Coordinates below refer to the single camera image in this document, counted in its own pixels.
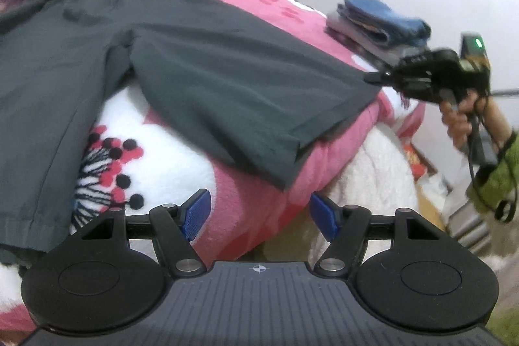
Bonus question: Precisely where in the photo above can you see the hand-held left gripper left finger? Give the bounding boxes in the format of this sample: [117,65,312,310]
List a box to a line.
[73,189,212,277]

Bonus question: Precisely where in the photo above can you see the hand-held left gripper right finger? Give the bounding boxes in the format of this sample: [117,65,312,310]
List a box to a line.
[309,191,447,278]

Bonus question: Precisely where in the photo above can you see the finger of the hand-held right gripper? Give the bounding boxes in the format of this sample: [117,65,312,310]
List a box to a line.
[364,71,397,86]

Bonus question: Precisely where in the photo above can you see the dark grey shorts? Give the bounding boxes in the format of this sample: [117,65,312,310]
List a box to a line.
[0,0,382,263]

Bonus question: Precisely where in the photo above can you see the person's right forearm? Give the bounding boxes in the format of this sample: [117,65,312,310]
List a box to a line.
[465,97,519,219]

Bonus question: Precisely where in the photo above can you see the person's right hand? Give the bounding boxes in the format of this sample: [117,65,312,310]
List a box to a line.
[440,92,487,153]

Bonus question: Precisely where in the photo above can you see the grey folded garment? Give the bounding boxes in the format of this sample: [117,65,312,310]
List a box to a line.
[323,11,410,66]

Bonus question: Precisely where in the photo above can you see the pink floral blanket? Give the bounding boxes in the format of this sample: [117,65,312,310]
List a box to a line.
[0,0,426,334]

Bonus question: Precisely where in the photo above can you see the blue folded garment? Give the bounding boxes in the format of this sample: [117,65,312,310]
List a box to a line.
[338,0,431,47]

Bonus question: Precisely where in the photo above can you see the white fleece blanket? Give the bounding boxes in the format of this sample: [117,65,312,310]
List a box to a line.
[259,119,422,262]

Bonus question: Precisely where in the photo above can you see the red printed packet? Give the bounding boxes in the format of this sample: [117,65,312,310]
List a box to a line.
[403,142,430,181]

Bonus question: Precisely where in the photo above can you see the cardboard box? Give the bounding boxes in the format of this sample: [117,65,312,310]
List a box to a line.
[416,171,452,221]

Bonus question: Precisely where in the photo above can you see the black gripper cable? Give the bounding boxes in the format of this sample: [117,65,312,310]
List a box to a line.
[464,95,519,225]

